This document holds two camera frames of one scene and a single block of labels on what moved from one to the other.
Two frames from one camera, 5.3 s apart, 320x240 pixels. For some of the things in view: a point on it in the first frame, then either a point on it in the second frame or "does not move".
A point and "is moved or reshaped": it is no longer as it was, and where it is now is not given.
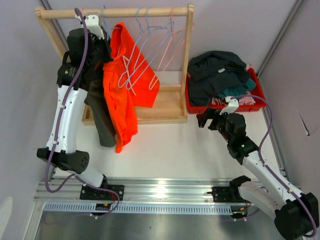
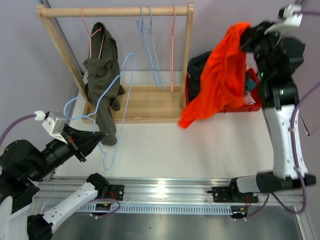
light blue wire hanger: [129, 84] to [92, 118]
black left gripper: [104, 43] to [81, 141]
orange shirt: [128, 81] to [222, 83]
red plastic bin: [260, 101] does not move
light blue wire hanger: [103, 19] to [138, 26]
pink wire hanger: [190, 26] is moved or reshaped
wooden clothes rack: [171, 105] does not move
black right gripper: [210, 113] to [252, 35]
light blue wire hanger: [168, 24] to [150, 32]
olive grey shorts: [96, 101] does not move
